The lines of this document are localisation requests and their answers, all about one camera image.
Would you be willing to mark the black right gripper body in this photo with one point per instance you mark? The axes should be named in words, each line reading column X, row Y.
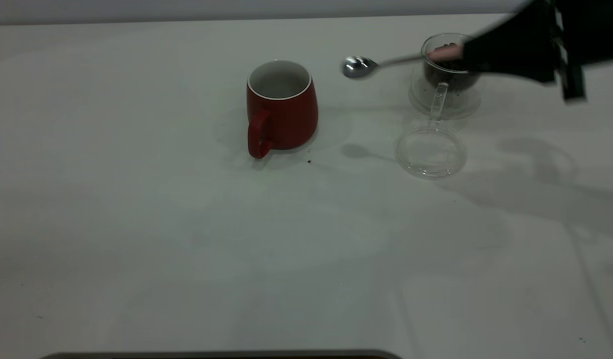
column 595, row 30

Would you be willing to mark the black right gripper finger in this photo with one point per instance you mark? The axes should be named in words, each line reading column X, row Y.
column 526, row 27
column 526, row 62

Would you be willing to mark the red ceramic mug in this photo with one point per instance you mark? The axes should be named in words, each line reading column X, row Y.
column 291, row 119

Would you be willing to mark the coffee beans pile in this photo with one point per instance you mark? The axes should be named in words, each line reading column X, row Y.
column 446, row 77

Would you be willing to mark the clear glass cup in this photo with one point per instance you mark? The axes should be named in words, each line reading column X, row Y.
column 438, row 99

